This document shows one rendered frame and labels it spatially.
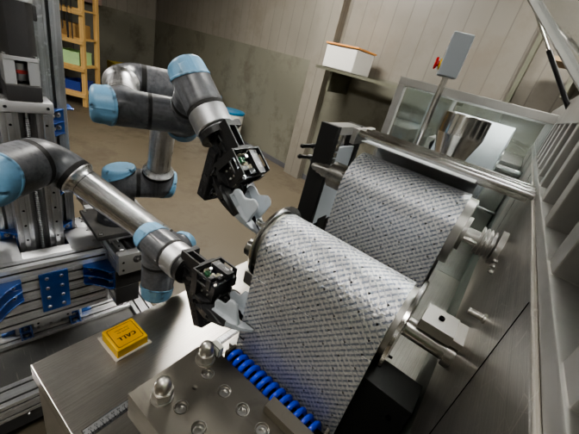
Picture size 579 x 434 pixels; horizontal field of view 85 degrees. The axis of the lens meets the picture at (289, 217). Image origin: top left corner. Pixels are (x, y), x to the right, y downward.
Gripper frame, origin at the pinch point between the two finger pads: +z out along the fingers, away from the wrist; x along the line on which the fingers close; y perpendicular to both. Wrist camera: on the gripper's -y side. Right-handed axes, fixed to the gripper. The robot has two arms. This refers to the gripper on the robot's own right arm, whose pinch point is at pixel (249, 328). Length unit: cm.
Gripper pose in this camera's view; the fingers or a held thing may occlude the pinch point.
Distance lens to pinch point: 64.2
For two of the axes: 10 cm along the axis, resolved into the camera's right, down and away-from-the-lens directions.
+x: 5.9, -2.3, 7.7
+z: 7.7, 4.4, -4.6
